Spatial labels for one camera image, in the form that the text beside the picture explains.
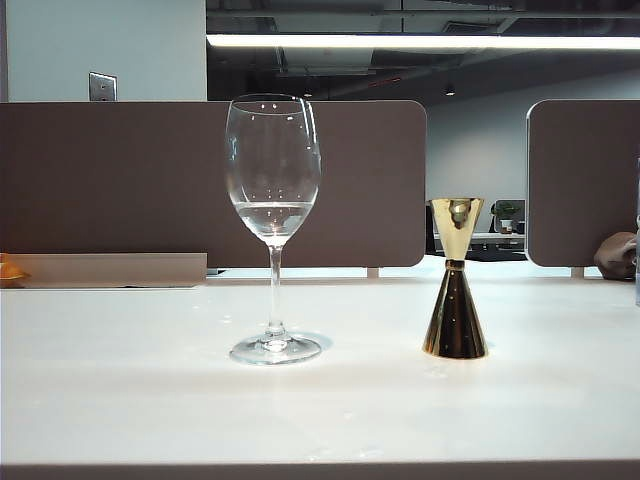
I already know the brown desk partition rounded corner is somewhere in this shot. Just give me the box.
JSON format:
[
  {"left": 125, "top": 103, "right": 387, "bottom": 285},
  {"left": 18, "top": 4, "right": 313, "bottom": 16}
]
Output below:
[{"left": 525, "top": 98, "right": 640, "bottom": 269}]

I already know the wide brown desk partition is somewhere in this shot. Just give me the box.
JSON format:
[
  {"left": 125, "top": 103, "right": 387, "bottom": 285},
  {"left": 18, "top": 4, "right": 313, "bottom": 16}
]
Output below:
[{"left": 0, "top": 99, "right": 429, "bottom": 270}]

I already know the orange yellow object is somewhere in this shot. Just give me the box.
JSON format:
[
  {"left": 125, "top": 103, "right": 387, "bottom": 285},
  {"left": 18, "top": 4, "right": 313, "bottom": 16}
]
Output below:
[{"left": 0, "top": 253, "right": 31, "bottom": 289}]

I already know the clear wine glass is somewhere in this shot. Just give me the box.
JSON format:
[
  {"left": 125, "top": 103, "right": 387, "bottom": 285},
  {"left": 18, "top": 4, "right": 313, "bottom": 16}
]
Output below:
[{"left": 224, "top": 93, "right": 323, "bottom": 366}]

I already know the black office chair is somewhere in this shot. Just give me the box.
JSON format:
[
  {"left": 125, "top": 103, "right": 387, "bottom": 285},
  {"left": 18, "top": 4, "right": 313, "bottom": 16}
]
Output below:
[{"left": 426, "top": 204, "right": 441, "bottom": 257}]

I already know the long ceiling light strip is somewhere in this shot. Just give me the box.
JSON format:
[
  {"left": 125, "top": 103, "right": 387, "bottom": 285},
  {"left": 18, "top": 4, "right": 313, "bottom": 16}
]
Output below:
[{"left": 205, "top": 32, "right": 640, "bottom": 51}]

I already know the metal wall switch plate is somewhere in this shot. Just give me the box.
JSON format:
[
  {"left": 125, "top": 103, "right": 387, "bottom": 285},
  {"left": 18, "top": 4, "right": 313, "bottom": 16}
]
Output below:
[{"left": 88, "top": 71, "right": 119, "bottom": 103}]

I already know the beige cable tray lid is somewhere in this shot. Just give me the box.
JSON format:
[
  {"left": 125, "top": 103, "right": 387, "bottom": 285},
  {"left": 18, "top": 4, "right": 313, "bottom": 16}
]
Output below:
[{"left": 0, "top": 252, "right": 209, "bottom": 289}]

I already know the white background desk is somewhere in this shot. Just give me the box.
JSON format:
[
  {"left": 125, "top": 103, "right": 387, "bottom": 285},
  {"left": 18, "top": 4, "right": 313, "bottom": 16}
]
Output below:
[{"left": 433, "top": 231, "right": 527, "bottom": 251}]

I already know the brown crumpled bag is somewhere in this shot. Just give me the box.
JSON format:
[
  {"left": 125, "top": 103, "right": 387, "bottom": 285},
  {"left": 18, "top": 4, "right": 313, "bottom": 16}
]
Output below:
[{"left": 593, "top": 231, "right": 640, "bottom": 281}]

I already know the gold double-cone jigger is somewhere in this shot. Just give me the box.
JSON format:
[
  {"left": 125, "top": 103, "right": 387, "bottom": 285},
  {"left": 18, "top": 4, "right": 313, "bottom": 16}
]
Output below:
[{"left": 422, "top": 197, "right": 487, "bottom": 360}]

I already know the small potted green plant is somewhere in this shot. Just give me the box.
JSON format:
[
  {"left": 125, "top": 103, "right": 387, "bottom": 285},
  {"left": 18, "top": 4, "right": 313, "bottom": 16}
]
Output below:
[{"left": 490, "top": 200, "right": 524, "bottom": 235}]

